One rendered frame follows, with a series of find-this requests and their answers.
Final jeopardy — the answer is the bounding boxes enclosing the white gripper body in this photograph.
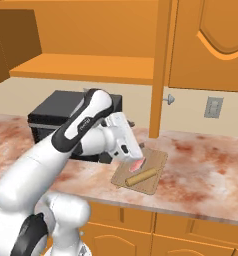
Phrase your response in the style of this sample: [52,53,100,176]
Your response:
[106,112,144,162]

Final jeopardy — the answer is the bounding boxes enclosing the pink raw meat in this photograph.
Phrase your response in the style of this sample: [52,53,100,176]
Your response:
[128,157,148,174]

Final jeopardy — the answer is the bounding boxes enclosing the wooden rolling pin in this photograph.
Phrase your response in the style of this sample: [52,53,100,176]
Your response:
[124,167,159,188]

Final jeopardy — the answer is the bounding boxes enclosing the wooden cutting board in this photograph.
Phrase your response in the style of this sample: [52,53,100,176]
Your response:
[110,146,169,196]

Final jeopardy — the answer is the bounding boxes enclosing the orange base cabinet door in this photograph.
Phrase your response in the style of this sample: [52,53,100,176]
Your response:
[150,233,236,256]
[78,221,154,256]

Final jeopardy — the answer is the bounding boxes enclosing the black microwave oven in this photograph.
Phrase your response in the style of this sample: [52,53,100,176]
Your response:
[27,89,124,165]

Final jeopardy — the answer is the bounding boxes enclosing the orange drawer front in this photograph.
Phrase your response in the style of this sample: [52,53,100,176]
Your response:
[153,212,238,250]
[86,200,156,235]

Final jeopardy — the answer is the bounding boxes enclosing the orange open wall cabinet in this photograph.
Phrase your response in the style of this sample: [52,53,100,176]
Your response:
[0,0,159,87]

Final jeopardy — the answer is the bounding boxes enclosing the grey wall outlet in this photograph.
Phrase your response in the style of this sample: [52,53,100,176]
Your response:
[203,96,225,120]

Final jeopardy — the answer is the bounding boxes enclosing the orange arched wall cabinet door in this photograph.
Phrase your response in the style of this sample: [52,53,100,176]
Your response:
[168,0,238,94]

